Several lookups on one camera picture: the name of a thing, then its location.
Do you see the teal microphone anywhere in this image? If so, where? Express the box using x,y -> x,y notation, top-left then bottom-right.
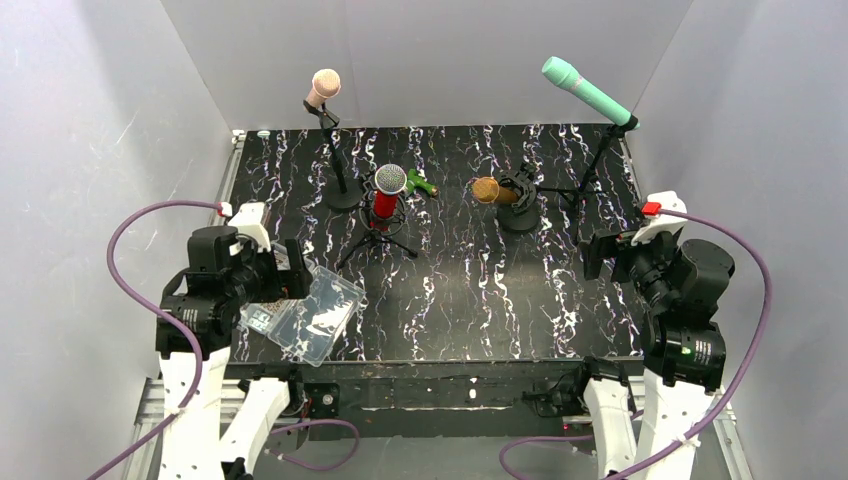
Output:
541,56 -> 640,131

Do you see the purple cable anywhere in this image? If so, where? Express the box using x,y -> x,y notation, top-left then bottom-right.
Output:
498,206 -> 774,480
86,201 -> 362,480

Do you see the red glitter microphone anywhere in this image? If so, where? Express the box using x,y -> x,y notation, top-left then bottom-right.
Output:
373,163 -> 407,220

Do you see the black round base shock stand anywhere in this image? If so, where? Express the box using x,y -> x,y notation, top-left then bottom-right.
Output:
495,162 -> 540,234

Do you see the black tall tripod stand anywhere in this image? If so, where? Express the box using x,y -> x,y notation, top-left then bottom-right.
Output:
536,124 -> 633,246

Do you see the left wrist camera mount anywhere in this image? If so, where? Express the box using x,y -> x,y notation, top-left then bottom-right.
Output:
217,202 -> 272,253

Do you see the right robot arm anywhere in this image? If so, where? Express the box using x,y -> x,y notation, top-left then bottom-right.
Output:
580,232 -> 735,479

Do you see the black round base clip stand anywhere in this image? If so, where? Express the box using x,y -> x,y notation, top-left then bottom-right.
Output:
303,100 -> 363,213

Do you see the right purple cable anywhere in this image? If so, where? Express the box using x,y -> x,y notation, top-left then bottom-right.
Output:
498,206 -> 774,480

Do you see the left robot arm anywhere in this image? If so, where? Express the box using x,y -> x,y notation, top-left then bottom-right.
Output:
155,226 -> 313,479

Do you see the pink microphone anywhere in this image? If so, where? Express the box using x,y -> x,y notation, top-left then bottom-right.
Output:
305,69 -> 341,108

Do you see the gold microphone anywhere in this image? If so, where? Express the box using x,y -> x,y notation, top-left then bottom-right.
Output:
471,177 -> 519,205

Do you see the clear plastic screw box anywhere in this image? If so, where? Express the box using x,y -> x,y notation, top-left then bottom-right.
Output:
232,260 -> 365,367

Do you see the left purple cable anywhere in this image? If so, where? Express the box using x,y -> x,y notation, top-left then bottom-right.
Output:
86,201 -> 362,480

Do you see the green hose splitter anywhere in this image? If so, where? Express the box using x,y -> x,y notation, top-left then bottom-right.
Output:
405,169 -> 439,198

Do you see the black tripod shock mount stand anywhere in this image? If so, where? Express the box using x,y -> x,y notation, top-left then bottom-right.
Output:
335,171 -> 419,271

